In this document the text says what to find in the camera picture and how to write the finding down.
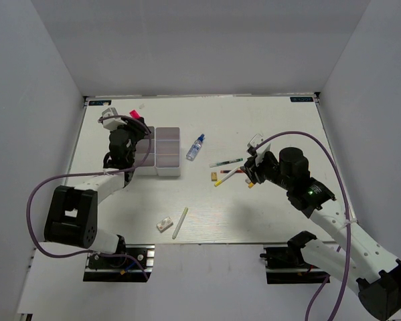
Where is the left white divided organizer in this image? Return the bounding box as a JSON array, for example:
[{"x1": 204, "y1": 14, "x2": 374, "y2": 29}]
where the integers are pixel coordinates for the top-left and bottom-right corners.
[{"x1": 135, "y1": 126, "x2": 158, "y2": 176}]

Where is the dark corner label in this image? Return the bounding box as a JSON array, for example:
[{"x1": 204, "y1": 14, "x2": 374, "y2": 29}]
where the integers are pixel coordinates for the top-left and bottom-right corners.
[
  {"x1": 88, "y1": 100, "x2": 112, "y2": 106},
  {"x1": 290, "y1": 96, "x2": 314, "y2": 103}
]

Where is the right white divided organizer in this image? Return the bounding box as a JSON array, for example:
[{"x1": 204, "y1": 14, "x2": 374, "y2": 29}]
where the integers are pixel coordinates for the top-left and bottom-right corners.
[{"x1": 155, "y1": 127, "x2": 181, "y2": 177}]

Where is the blue cap spray bottle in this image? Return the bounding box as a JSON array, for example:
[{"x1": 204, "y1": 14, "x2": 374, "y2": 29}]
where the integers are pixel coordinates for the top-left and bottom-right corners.
[{"x1": 186, "y1": 134, "x2": 205, "y2": 161}]

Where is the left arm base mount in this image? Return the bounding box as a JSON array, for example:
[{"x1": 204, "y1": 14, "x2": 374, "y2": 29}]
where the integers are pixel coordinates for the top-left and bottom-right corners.
[{"x1": 83, "y1": 245, "x2": 155, "y2": 283}]

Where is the white correction tape dispenser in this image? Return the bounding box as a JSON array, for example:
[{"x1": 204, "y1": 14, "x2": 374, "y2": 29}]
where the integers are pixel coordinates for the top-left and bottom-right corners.
[{"x1": 157, "y1": 217, "x2": 173, "y2": 233}]

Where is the green gel pen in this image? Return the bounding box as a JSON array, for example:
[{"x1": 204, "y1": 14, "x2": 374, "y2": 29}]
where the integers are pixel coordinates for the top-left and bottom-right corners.
[{"x1": 209, "y1": 158, "x2": 244, "y2": 168}]

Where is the red pen orange cap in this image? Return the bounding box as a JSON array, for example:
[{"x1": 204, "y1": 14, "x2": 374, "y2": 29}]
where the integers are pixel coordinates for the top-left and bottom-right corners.
[{"x1": 220, "y1": 169, "x2": 243, "y2": 174}]

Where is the pink cap black highlighter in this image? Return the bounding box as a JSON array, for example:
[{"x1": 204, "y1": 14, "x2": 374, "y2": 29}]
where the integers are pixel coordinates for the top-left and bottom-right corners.
[{"x1": 129, "y1": 110, "x2": 141, "y2": 119}]

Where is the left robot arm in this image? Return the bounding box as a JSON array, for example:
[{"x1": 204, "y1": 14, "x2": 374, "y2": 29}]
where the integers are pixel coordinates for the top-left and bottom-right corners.
[{"x1": 44, "y1": 115, "x2": 152, "y2": 267}]

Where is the pale yellow pen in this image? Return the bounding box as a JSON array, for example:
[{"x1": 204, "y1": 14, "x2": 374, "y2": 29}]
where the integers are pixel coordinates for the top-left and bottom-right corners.
[{"x1": 172, "y1": 207, "x2": 189, "y2": 240}]

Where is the dark corner label right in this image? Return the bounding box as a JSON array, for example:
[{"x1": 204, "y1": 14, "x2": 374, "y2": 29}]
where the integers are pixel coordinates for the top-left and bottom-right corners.
[{"x1": 290, "y1": 96, "x2": 314, "y2": 103}]

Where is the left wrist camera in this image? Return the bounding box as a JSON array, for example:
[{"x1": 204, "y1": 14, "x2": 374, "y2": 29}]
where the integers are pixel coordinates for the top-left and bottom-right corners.
[{"x1": 98, "y1": 107, "x2": 125, "y2": 131}]

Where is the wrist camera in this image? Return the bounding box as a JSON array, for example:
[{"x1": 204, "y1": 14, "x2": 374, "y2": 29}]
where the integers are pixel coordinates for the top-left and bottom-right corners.
[
  {"x1": 98, "y1": 107, "x2": 125, "y2": 131},
  {"x1": 247, "y1": 134, "x2": 270, "y2": 166}
]

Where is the white divided organizer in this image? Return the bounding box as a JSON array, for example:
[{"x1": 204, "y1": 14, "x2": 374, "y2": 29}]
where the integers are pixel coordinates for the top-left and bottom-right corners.
[
  {"x1": 155, "y1": 127, "x2": 181, "y2": 177},
  {"x1": 135, "y1": 126, "x2": 158, "y2": 176}
]

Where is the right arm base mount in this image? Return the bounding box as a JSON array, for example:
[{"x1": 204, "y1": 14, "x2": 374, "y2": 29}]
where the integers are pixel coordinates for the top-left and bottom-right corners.
[{"x1": 260, "y1": 246, "x2": 329, "y2": 285}]

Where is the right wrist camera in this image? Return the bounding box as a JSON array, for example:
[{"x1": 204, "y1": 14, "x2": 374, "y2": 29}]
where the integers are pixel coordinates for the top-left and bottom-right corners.
[{"x1": 247, "y1": 134, "x2": 270, "y2": 166}]

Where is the white marker yellow cap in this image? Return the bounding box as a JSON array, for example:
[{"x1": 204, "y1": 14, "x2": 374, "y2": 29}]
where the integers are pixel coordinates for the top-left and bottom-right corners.
[{"x1": 214, "y1": 167, "x2": 240, "y2": 187}]

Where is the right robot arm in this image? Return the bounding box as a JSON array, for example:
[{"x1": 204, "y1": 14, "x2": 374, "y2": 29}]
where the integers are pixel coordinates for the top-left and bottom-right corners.
[{"x1": 242, "y1": 147, "x2": 401, "y2": 320}]

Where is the dark corner label left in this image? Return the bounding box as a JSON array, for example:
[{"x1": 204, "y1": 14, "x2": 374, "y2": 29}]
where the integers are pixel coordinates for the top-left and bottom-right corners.
[{"x1": 88, "y1": 100, "x2": 112, "y2": 106}]

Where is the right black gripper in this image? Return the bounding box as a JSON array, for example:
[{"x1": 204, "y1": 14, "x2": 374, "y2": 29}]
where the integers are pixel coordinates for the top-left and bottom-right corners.
[{"x1": 240, "y1": 151, "x2": 293, "y2": 191}]

